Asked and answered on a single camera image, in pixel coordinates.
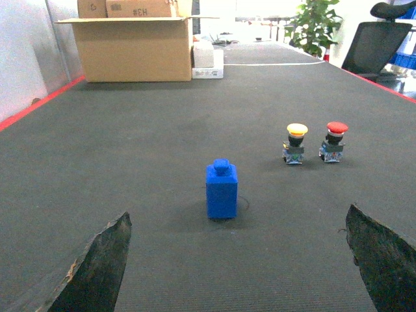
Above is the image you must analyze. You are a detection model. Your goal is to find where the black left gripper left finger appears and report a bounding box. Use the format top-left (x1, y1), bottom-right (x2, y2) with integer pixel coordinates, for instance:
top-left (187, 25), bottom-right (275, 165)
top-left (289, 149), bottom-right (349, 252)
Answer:
top-left (47, 212), bottom-right (132, 311)

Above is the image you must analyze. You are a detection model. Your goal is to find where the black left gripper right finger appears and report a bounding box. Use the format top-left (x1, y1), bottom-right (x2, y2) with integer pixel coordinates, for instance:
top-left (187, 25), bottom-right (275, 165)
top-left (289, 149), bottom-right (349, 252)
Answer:
top-left (345, 204), bottom-right (415, 311)

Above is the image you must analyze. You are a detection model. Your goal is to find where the blue block part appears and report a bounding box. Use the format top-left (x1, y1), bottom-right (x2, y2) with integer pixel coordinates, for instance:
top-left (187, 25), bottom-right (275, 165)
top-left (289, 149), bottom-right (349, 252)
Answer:
top-left (205, 159), bottom-right (238, 219)

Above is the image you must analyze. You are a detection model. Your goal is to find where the black office chair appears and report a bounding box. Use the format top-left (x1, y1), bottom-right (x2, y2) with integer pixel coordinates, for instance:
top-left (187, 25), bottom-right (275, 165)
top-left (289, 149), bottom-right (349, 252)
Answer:
top-left (341, 1), bottom-right (415, 82)

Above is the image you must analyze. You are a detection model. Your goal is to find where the large open cardboard box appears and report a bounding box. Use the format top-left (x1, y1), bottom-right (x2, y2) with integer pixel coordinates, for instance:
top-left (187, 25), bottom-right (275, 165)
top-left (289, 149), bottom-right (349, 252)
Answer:
top-left (54, 16), bottom-right (219, 83)

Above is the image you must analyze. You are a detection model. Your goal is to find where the green potted plant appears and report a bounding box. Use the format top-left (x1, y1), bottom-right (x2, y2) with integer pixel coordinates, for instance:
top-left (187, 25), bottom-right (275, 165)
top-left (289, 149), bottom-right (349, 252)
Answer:
top-left (285, 0), bottom-right (343, 59)

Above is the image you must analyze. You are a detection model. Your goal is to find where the white flat box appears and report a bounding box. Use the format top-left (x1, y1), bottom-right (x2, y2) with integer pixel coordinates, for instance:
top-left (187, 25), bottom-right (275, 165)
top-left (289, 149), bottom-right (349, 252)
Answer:
top-left (192, 49), bottom-right (224, 79)

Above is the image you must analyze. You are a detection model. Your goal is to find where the grey small box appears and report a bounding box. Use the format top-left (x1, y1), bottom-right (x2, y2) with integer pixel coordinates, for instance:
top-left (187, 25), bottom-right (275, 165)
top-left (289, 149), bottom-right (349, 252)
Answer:
top-left (192, 41), bottom-right (215, 68)

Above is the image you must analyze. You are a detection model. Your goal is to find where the small cardboard box left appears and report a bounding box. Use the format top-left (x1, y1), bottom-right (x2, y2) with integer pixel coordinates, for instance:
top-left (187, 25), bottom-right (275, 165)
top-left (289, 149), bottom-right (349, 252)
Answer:
top-left (77, 0), bottom-right (107, 18)

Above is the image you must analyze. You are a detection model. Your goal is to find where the small cardboard box H3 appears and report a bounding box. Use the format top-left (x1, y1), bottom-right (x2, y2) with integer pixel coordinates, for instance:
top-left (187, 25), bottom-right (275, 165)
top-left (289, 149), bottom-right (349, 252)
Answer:
top-left (106, 0), bottom-right (177, 18)

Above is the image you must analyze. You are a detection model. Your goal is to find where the red push button switch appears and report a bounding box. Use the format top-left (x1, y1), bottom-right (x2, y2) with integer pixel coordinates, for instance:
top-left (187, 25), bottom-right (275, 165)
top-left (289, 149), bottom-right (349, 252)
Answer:
top-left (319, 122), bottom-right (348, 163)

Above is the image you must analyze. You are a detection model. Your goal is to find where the yellow push button switch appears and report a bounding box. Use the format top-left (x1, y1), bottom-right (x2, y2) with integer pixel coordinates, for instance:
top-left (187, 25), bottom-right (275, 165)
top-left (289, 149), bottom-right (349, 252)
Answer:
top-left (282, 123), bottom-right (308, 164)

